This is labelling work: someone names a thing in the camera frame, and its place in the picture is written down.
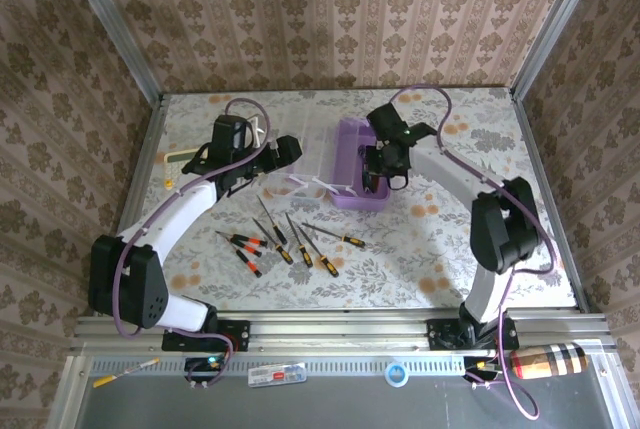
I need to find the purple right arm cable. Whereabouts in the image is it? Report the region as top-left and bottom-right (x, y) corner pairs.
(392, 86), (559, 421)

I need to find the black orange handled screwdriver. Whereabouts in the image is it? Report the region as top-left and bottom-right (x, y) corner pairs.
(227, 234), (263, 257)
(227, 240), (264, 279)
(214, 230), (269, 248)

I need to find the slotted grey cable tray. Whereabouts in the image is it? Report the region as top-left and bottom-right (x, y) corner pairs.
(87, 354), (501, 376)

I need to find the clear plastic labelled case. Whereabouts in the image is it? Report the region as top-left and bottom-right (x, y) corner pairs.
(247, 361), (308, 389)

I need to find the yellow white pen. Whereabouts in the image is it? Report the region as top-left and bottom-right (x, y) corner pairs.
(92, 357), (161, 389)

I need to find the grey metal shelf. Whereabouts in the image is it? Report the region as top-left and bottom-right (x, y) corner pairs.
(47, 353), (636, 429)

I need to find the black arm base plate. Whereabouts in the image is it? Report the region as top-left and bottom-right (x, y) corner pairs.
(427, 317), (519, 350)
(161, 318), (251, 353)

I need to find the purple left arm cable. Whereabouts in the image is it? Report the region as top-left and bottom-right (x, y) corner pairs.
(110, 96), (276, 390)

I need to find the black yellow handled screwdriver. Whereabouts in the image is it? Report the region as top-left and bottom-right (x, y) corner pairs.
(297, 223), (341, 279)
(300, 221), (367, 249)
(251, 217), (295, 266)
(283, 211), (315, 269)
(256, 193), (289, 246)

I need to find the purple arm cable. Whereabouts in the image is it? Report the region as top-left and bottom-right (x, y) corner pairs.
(110, 96), (276, 390)
(392, 86), (559, 421)

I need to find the yellow desk calculator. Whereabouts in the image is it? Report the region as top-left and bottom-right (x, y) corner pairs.
(163, 147), (202, 192)

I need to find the white blue tape roll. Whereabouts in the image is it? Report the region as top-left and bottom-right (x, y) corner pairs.
(383, 359), (411, 386)

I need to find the aluminium frame post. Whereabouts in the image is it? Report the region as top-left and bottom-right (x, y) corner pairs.
(508, 0), (610, 100)
(55, 0), (166, 100)

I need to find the purple clear-lidded tool box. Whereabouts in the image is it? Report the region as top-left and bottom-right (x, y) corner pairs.
(263, 117), (392, 214)

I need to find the black controller board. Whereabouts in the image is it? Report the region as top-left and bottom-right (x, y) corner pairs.
(462, 355), (502, 376)
(184, 355), (227, 376)

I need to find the aluminium table side rail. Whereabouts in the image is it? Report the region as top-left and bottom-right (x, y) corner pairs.
(112, 93), (169, 245)
(508, 87), (592, 314)

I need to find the aluminium frame cross rail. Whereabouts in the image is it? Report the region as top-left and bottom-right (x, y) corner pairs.
(69, 311), (614, 356)

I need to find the plaid fabric pouch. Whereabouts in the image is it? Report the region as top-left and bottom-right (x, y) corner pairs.
(508, 342), (590, 380)

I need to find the floral patterned table cover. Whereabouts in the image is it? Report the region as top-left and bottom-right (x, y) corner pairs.
(117, 88), (577, 311)

